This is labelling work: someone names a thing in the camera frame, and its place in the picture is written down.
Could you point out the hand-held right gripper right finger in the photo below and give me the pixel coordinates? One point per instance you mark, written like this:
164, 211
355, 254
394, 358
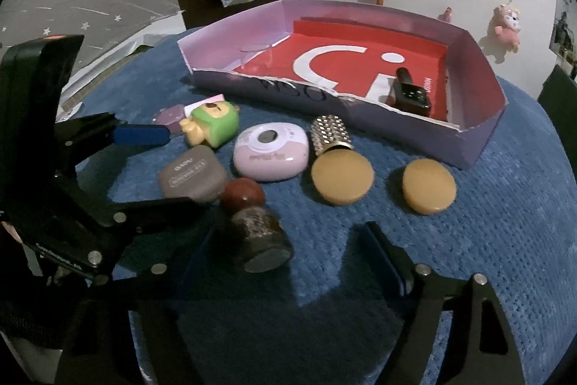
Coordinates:
383, 258

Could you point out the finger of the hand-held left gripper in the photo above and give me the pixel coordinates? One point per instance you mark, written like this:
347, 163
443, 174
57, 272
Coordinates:
153, 208
139, 135

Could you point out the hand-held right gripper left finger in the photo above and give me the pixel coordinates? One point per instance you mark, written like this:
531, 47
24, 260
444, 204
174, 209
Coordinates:
194, 263

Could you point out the grey-brown earbud case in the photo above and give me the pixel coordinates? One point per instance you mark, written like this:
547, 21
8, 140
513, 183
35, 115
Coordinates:
194, 175

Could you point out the dark bottle red ball cap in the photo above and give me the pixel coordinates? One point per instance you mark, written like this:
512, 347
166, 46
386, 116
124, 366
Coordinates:
259, 236

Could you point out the green bear toy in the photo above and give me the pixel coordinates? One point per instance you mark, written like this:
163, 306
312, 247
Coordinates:
216, 125

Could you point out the tan round lid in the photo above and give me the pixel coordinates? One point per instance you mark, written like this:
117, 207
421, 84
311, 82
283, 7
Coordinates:
428, 186
342, 180

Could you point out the pink round case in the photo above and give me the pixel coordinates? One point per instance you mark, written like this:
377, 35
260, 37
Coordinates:
270, 164

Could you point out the gold studded cylinder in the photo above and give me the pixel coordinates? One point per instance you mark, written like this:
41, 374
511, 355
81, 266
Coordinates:
330, 134

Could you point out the purple cardboard box red lining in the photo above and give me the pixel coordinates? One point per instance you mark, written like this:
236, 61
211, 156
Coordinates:
279, 64

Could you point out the white sheet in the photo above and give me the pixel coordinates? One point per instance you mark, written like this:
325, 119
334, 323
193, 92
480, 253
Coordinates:
112, 46

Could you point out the black small bottle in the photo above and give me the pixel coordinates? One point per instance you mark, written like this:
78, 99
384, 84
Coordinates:
410, 96

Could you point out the table with dark cloth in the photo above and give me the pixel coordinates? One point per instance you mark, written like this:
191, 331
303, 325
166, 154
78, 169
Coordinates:
559, 96

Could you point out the pink plush toy white face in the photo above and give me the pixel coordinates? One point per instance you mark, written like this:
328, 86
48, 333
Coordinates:
507, 24

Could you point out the small pink wall ornament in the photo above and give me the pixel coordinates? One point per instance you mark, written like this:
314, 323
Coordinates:
447, 15

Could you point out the wall poster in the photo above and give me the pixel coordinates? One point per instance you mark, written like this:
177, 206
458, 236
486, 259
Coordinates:
563, 28

